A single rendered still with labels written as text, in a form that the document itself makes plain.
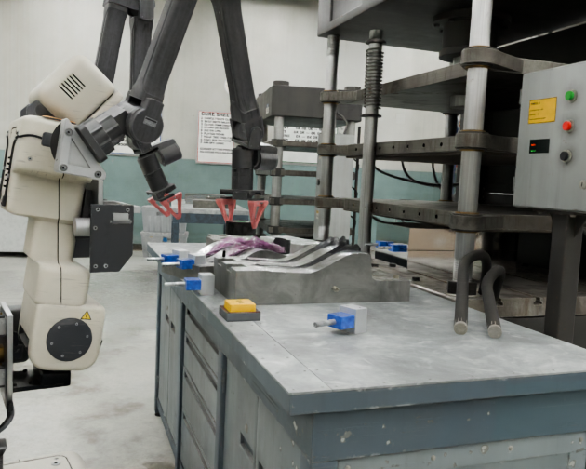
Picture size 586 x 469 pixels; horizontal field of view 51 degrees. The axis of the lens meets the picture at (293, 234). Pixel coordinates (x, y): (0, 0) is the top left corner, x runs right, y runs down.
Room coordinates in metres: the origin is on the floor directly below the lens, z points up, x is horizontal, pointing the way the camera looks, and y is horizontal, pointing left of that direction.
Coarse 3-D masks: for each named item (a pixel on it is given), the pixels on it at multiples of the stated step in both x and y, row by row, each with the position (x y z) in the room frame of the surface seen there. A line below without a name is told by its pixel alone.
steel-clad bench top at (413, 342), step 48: (240, 336) 1.24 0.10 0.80; (288, 336) 1.26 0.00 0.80; (336, 336) 1.28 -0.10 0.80; (384, 336) 1.30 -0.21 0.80; (432, 336) 1.32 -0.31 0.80; (480, 336) 1.34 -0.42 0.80; (528, 336) 1.36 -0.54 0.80; (288, 384) 0.96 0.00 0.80; (336, 384) 0.97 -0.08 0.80; (384, 384) 0.98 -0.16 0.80
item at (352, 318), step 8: (344, 304) 1.35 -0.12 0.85; (352, 304) 1.35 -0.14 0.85; (344, 312) 1.33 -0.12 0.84; (352, 312) 1.31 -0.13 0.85; (360, 312) 1.31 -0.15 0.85; (328, 320) 1.28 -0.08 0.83; (336, 320) 1.29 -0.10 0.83; (344, 320) 1.29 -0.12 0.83; (352, 320) 1.30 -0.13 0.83; (360, 320) 1.32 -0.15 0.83; (344, 328) 1.29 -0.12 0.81; (352, 328) 1.31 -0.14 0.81; (360, 328) 1.32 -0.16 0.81
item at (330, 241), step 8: (328, 240) 1.85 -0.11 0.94; (336, 240) 1.81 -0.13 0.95; (344, 240) 1.81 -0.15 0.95; (312, 248) 1.83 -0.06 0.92; (336, 248) 1.74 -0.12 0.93; (344, 248) 1.71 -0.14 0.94; (352, 248) 1.72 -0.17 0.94; (360, 248) 1.74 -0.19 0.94; (304, 256) 1.80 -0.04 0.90; (320, 256) 1.72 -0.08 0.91; (328, 256) 1.69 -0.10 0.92; (256, 264) 1.66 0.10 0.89; (304, 264) 1.70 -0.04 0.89; (312, 264) 1.68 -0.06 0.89
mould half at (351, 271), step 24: (216, 264) 1.75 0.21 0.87; (264, 264) 1.68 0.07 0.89; (288, 264) 1.73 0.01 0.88; (336, 264) 1.63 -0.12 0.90; (360, 264) 1.65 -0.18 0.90; (216, 288) 1.74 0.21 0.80; (240, 288) 1.54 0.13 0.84; (264, 288) 1.56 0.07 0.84; (288, 288) 1.59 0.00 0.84; (312, 288) 1.61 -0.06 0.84; (360, 288) 1.65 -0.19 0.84; (384, 288) 1.68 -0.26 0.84; (408, 288) 1.70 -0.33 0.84
